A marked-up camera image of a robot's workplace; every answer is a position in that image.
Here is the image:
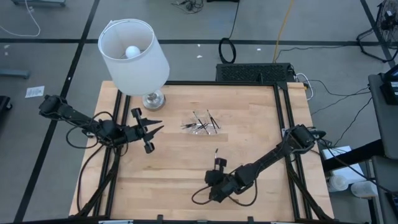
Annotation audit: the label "white paper sheet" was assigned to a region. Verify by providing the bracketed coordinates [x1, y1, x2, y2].
[24, 85, 45, 99]

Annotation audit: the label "white floor cable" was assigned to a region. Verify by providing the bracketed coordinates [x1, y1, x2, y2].
[0, 0, 42, 38]

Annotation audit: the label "grey side cart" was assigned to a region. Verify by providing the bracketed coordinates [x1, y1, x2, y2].
[368, 73, 398, 161]

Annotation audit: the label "thin black floor cable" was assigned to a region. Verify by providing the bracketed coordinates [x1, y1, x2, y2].
[274, 45, 345, 62]
[334, 96, 373, 147]
[306, 78, 371, 98]

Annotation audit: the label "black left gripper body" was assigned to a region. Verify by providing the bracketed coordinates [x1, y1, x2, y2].
[124, 107, 155, 154]

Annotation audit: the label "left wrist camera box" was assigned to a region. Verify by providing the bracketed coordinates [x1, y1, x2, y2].
[123, 126, 137, 143]

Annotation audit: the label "white shade table lamp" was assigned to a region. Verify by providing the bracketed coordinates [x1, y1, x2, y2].
[97, 17, 170, 111]

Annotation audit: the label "white looped cable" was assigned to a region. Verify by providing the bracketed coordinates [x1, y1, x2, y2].
[295, 73, 315, 101]

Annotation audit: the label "yellow cable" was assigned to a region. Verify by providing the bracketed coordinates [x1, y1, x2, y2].
[272, 0, 295, 64]

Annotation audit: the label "grey floor bar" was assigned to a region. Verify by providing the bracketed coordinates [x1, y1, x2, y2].
[0, 68, 31, 80]

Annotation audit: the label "black floor object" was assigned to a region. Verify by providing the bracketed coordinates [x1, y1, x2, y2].
[0, 95, 13, 124]

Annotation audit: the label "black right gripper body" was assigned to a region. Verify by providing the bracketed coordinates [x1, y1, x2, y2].
[203, 157, 233, 203]

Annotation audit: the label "black floor fan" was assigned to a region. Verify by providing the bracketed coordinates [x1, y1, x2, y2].
[356, 0, 398, 63]

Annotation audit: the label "black device white labels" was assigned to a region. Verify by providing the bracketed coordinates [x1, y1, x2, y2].
[379, 63, 398, 106]

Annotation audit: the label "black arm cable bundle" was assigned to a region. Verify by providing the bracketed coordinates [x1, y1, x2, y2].
[74, 144, 124, 218]
[282, 152, 334, 222]

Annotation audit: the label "black left arm cable bundle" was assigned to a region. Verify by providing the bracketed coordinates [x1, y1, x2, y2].
[74, 144, 124, 218]

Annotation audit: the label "coiled black cable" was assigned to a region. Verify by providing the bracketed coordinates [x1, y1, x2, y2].
[218, 37, 237, 65]

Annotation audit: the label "black straight floor cable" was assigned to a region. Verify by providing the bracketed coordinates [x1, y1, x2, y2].
[228, 0, 241, 40]

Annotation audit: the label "grey floor platform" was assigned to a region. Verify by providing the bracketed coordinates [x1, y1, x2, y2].
[11, 0, 67, 7]

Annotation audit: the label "clear plastic container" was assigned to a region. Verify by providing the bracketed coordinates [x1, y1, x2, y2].
[181, 109, 225, 136]

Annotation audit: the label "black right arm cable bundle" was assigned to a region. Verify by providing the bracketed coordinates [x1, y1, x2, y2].
[282, 152, 334, 222]

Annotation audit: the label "white box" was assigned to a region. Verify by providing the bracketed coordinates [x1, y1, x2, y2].
[320, 145, 366, 184]

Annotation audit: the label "white roll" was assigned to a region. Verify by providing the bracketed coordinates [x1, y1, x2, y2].
[328, 174, 351, 193]
[350, 180, 379, 199]

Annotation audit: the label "black aluminium table frame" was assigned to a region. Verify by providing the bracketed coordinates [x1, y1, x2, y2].
[74, 80, 335, 222]

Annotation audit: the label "black cart beam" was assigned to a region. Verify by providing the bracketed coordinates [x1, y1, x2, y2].
[322, 139, 384, 172]

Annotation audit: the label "black perforated computer case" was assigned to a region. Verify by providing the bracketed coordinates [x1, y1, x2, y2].
[215, 62, 296, 83]

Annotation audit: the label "tangled black cables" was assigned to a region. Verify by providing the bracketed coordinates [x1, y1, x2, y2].
[171, 0, 205, 14]

